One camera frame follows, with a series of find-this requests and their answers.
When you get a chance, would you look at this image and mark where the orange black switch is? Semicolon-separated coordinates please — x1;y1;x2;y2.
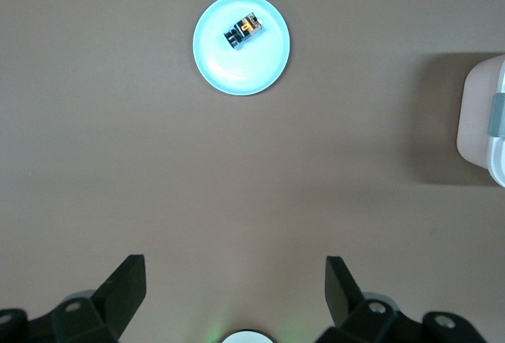
223;13;264;50

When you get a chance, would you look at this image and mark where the white lidded storage box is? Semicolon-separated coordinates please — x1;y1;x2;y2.
456;54;505;189

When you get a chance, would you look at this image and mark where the brown table cover sheet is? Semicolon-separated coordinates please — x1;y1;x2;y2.
0;0;505;343

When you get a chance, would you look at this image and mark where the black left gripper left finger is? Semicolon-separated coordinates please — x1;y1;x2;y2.
0;254;148;343

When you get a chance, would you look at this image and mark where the light blue round plate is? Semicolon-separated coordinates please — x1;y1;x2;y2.
192;0;292;97

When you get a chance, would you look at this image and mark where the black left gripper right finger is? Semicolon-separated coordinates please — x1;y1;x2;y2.
317;255;486;343

